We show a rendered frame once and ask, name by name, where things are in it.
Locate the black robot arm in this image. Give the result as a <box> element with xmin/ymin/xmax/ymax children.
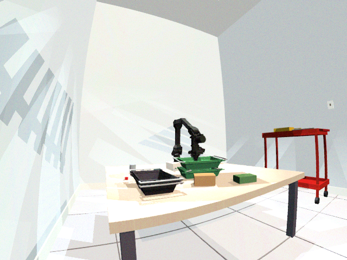
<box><xmin>171</xmin><ymin>118</ymin><xmax>206</xmax><ymax>158</ymax></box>

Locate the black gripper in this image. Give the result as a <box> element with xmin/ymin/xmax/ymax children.
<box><xmin>188</xmin><ymin>144</ymin><xmax>203</xmax><ymax>161</ymax></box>

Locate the tan cardboard box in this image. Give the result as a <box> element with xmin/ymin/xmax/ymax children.
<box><xmin>194</xmin><ymin>173</ymin><xmax>216</xmax><ymax>186</ymax></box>

